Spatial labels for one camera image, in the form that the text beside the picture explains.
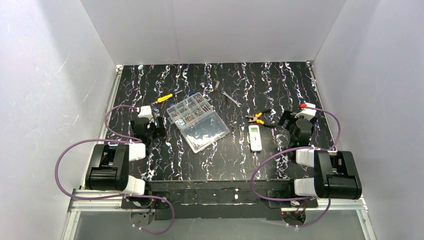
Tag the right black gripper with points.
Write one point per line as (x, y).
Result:
(289, 120)

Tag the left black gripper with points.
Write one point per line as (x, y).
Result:
(156, 127)

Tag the white remote control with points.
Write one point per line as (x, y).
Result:
(255, 138)

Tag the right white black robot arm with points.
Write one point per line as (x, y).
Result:
(335, 175)

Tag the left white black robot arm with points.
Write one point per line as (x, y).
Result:
(109, 167)

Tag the clear plastic screw box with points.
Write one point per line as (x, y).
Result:
(198, 122)

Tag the silver open-end wrench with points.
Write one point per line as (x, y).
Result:
(238, 104)

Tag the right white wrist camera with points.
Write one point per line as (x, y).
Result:
(307, 111)

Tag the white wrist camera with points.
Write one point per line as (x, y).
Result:
(145, 112)
(307, 111)

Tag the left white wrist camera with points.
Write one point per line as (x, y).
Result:
(145, 112)

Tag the yellow handled screwdriver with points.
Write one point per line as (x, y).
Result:
(162, 99)

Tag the orange handled pliers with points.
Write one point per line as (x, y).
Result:
(256, 118)

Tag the black front mounting rail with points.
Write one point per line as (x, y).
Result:
(224, 199)

